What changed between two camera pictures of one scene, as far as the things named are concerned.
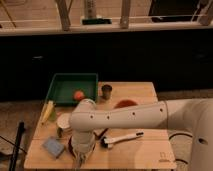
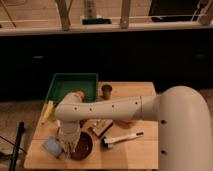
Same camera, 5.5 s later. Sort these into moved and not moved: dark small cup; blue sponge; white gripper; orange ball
Moved: white gripper
Not moved: blue sponge; dark small cup; orange ball
